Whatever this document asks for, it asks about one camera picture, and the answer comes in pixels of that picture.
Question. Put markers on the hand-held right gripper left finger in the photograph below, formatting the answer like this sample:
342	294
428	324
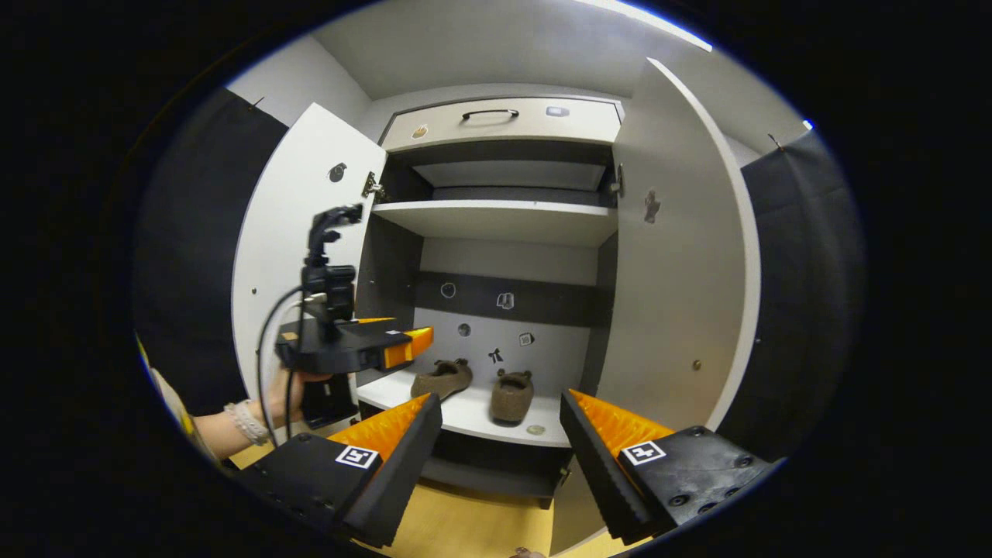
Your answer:
399	480

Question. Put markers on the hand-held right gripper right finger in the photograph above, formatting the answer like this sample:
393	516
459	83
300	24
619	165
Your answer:
601	473

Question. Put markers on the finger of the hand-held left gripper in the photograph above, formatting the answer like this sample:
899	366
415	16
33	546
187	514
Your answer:
376	320
407	347

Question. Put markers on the brown furry shoe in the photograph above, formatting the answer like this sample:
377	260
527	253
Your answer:
442	380
511	403

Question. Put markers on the white shoe cabinet door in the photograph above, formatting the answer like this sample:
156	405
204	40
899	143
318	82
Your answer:
279	232
682	271

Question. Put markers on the white grey shoe cabinet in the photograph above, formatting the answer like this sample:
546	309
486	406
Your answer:
504	221

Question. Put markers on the metal door hinge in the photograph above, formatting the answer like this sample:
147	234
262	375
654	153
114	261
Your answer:
372	186
615	180

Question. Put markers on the beige cabinet drawer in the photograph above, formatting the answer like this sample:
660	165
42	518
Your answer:
504	132

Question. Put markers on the black backdrop cloth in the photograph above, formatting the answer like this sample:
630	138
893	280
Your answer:
194	271
806	294

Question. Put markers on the person's light clothing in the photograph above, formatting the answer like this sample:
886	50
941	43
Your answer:
167	395

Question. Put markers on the long ceiling light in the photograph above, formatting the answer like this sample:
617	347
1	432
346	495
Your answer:
651	19

